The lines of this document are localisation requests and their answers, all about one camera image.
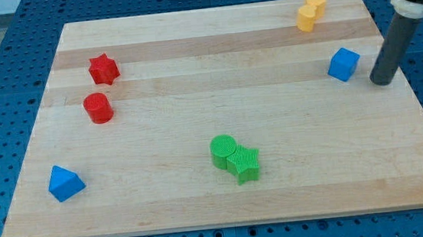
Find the blue cube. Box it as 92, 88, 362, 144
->
327, 48, 360, 82

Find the green cylinder block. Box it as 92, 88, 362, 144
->
210, 134, 237, 170

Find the wooden board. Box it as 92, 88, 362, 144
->
2, 0, 423, 237

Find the green star block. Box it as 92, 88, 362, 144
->
226, 145, 260, 185

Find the red cylinder block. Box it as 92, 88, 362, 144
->
83, 93, 114, 124

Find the red star block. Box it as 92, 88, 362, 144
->
88, 54, 121, 85

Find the yellow heart block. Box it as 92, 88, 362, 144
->
296, 5, 317, 33

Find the yellow hexagon block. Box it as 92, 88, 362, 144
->
305, 0, 327, 20

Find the blue triangular prism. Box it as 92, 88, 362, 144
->
48, 165, 86, 203

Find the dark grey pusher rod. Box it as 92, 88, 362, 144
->
369, 13, 421, 86

